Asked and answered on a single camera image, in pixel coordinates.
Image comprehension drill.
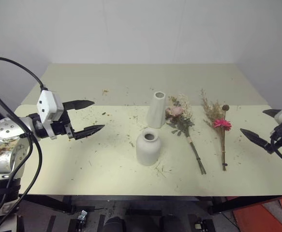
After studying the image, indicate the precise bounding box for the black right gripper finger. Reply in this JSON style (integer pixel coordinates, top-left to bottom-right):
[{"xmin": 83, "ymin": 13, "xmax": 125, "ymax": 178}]
[
  {"xmin": 263, "ymin": 109, "xmax": 282, "ymax": 119},
  {"xmin": 239, "ymin": 128, "xmax": 273, "ymax": 154}
]

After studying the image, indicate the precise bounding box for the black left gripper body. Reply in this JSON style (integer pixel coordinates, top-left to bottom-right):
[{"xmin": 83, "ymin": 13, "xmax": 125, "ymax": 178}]
[{"xmin": 50, "ymin": 110, "xmax": 75, "ymax": 140}]

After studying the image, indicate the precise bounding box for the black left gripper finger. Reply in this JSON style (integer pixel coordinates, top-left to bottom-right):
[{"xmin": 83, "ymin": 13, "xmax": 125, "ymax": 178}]
[
  {"xmin": 72, "ymin": 124, "xmax": 105, "ymax": 141},
  {"xmin": 62, "ymin": 99, "xmax": 95, "ymax": 112}
]

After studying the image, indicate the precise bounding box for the squat white bottle vase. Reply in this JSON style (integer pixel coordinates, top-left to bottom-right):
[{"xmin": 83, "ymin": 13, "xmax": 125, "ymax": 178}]
[{"xmin": 135, "ymin": 128, "xmax": 162, "ymax": 167}]

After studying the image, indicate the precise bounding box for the tall conical white vase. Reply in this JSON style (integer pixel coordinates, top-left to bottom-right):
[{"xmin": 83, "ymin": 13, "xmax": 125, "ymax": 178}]
[{"xmin": 146, "ymin": 91, "xmax": 167, "ymax": 129}]

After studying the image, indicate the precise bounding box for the magenta gerbera dried bouquet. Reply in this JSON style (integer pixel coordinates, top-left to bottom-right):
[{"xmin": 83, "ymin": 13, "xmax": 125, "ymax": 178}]
[{"xmin": 200, "ymin": 88, "xmax": 232, "ymax": 172}]

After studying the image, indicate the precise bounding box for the pale pink rose bouquet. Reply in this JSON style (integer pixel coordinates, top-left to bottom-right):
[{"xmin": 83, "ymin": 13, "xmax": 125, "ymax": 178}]
[{"xmin": 164, "ymin": 93, "xmax": 207, "ymax": 175}]

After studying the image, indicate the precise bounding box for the orange floor panel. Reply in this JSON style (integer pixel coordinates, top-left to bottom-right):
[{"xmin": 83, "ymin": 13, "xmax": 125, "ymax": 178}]
[{"xmin": 232, "ymin": 195, "xmax": 282, "ymax": 232}]

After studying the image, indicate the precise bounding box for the dark rounded shape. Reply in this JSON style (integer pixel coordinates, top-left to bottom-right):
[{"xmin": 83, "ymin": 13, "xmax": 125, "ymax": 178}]
[{"xmin": 103, "ymin": 216, "xmax": 130, "ymax": 232}]

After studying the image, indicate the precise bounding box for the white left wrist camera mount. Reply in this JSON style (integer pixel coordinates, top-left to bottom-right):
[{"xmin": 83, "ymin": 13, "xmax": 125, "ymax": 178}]
[{"xmin": 36, "ymin": 89, "xmax": 65, "ymax": 140}]

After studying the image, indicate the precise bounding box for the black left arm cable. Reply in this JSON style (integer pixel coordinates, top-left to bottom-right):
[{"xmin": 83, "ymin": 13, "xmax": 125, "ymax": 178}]
[{"xmin": 0, "ymin": 57, "xmax": 47, "ymax": 231}]

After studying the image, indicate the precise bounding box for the black table frame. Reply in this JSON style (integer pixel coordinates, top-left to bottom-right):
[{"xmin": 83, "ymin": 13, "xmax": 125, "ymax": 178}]
[{"xmin": 19, "ymin": 194, "xmax": 282, "ymax": 216}]

